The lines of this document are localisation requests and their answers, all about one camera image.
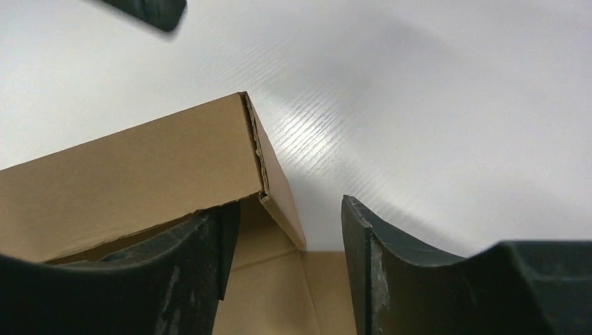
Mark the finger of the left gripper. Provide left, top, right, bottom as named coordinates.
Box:
left=101, top=0, right=187, bottom=33

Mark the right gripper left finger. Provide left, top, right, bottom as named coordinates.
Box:
left=1, top=202, right=240, bottom=335

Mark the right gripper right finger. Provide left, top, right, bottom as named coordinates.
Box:
left=341, top=195, right=591, bottom=334

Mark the brown cardboard box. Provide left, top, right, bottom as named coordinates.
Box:
left=1, top=92, right=356, bottom=334

